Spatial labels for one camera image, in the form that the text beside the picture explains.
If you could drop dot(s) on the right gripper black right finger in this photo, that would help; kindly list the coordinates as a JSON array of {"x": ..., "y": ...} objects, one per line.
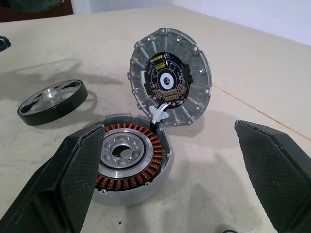
[{"x": 277, "y": 174}]

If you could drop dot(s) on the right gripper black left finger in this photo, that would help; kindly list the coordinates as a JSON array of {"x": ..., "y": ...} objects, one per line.
[{"x": 60, "y": 184}]

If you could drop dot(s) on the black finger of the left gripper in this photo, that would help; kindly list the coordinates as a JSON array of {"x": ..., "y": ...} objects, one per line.
[{"x": 4, "y": 44}]

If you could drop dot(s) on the silver motor housing copper windings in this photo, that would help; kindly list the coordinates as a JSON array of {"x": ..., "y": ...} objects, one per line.
[{"x": 136, "y": 176}]

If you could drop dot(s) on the silver motor cover circuit board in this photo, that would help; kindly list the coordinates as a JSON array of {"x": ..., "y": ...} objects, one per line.
[{"x": 194, "y": 72}]

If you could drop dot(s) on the dark green fabric object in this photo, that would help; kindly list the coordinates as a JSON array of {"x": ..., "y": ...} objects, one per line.
[{"x": 36, "y": 4}]

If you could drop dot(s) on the brown wooden furniture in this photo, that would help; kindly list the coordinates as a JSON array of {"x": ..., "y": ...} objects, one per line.
[{"x": 65, "y": 9}]

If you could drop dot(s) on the cream table cloth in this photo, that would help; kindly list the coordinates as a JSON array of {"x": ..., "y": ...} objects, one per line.
[{"x": 243, "y": 72}]

